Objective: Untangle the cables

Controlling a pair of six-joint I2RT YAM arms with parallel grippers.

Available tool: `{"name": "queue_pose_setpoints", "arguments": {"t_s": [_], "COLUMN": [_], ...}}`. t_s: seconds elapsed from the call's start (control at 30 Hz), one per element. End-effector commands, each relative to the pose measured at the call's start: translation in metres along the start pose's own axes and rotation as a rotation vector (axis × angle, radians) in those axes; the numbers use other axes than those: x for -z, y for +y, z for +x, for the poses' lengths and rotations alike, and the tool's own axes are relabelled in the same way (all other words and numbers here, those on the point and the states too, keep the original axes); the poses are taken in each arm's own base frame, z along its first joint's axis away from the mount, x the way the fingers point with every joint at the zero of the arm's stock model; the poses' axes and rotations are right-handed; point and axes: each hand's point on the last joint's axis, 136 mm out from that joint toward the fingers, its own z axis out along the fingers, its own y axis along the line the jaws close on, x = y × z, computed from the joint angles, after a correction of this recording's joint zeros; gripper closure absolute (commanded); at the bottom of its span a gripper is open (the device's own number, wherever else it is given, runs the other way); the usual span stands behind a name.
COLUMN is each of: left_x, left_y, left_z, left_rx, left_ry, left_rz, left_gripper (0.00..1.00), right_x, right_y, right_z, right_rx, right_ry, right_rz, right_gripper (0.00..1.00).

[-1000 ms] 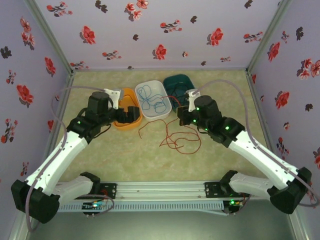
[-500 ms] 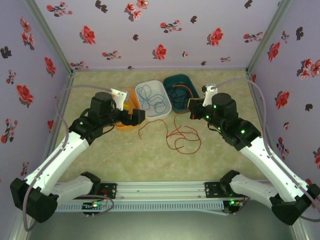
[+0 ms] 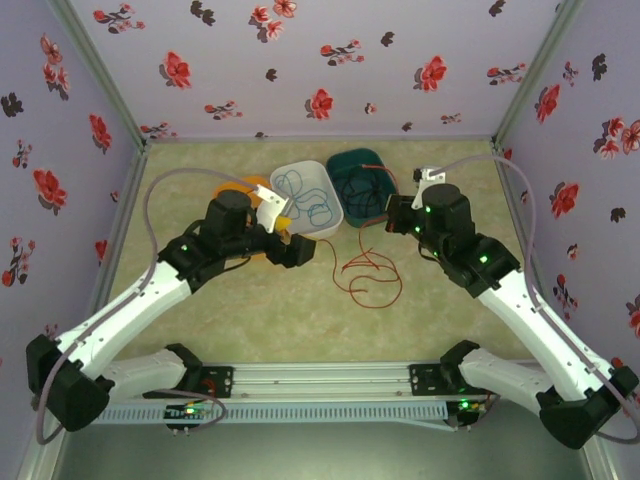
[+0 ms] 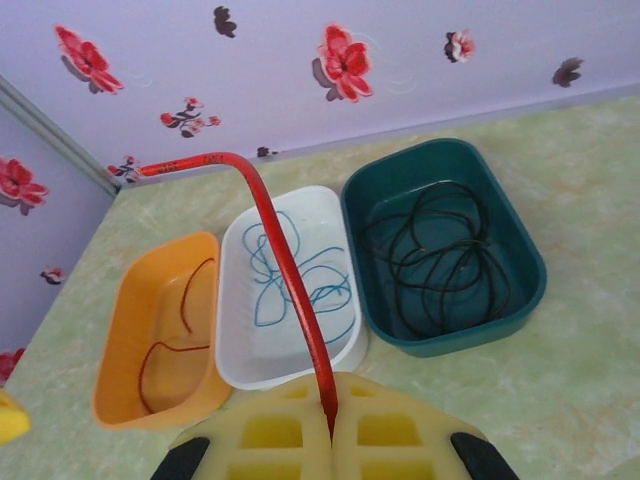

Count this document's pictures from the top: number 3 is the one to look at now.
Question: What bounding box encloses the thin red cable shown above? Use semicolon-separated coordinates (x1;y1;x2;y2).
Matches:
318;162;404;310

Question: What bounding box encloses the thin black cable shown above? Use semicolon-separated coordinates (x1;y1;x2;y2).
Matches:
339;166;394;221

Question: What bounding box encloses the orange plastic bin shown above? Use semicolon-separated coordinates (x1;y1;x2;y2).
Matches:
213;174;294;264

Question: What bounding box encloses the teal plastic bin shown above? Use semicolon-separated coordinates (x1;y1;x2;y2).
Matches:
325;148;402;229

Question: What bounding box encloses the white plastic bin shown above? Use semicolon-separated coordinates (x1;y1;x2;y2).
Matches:
269;159;344;239

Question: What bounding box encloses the grey metal sheet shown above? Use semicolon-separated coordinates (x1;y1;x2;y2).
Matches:
49;422;599;480

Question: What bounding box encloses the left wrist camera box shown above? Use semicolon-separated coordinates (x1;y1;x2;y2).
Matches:
254;184;295;235

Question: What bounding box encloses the aluminium side rail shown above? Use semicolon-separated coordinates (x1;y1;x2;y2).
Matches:
492;142;569;359
74;144;151;364

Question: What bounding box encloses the left arm grey cable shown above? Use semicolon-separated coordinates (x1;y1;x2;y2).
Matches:
33;167;261;446

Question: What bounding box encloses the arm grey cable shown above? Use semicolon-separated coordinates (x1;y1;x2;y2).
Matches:
33;167;261;446
437;153;640;446

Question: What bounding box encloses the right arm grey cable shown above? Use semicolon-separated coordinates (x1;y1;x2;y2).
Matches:
437;153;640;446

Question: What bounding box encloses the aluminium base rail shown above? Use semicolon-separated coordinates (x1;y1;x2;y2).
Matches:
49;363;594;399

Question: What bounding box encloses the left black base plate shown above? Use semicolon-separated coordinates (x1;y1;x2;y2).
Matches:
143;366;235;399

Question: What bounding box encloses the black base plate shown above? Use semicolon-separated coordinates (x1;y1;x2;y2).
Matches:
143;366;235;399
408;363;500;396

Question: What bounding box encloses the white slotted cable duct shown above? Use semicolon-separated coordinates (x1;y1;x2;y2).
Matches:
97;402;449;424

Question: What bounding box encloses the aluminium corner post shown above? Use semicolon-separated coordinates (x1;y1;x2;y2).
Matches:
492;0;586;146
47;0;151;149

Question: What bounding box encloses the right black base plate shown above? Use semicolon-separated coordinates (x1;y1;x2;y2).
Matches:
408;363;500;396

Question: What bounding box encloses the aluminium lower frame bar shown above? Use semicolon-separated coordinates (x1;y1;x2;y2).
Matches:
17;399;71;480
569;394;621;480

